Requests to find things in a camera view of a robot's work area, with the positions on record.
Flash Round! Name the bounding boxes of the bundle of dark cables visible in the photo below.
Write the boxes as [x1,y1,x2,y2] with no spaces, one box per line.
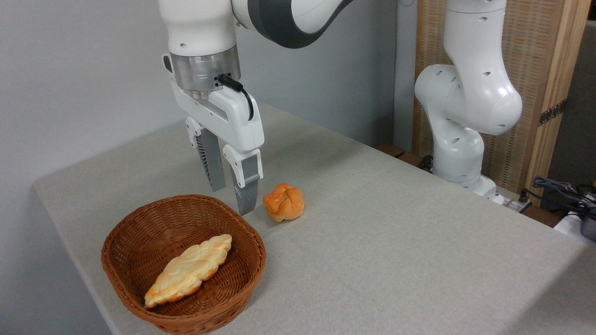
[532,175,596,220]

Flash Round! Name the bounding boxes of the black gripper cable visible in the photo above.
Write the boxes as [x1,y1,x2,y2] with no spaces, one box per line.
[218,74,255,121]

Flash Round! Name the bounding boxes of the long braided bread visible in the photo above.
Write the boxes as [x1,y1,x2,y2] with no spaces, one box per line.
[144,234,233,309]

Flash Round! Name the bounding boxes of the brown wicker basket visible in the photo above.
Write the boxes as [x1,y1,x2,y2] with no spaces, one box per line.
[101,194,267,335]

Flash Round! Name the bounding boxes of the grey plastic container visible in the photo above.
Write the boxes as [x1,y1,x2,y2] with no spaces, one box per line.
[580,213,596,242]

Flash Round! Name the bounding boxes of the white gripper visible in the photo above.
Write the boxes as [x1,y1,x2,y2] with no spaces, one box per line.
[162,53,265,216]

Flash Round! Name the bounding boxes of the round orange bread roll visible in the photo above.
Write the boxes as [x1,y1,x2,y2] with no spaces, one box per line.
[263,183,305,222]

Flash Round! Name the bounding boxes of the black metal screen hinge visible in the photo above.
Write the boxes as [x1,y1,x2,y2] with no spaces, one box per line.
[538,99,568,127]

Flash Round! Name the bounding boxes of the wooden woven folding screen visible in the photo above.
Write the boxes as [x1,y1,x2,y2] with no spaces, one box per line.
[413,0,592,208]

